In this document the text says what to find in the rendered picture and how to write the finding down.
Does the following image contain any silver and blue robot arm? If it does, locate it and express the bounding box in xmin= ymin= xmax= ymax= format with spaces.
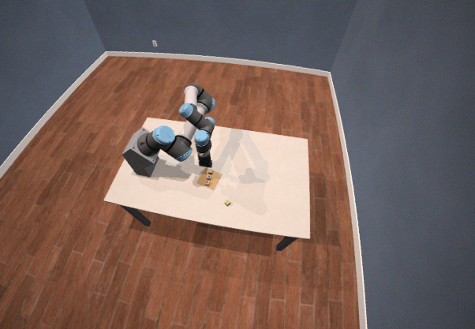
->
xmin=137 ymin=84 xmax=215 ymax=162

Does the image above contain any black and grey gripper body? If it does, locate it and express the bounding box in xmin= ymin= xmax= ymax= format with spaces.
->
xmin=197 ymin=140 xmax=211 ymax=167

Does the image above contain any tan flat mat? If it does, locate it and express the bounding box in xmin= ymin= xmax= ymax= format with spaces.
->
xmin=196 ymin=167 xmax=222 ymax=190

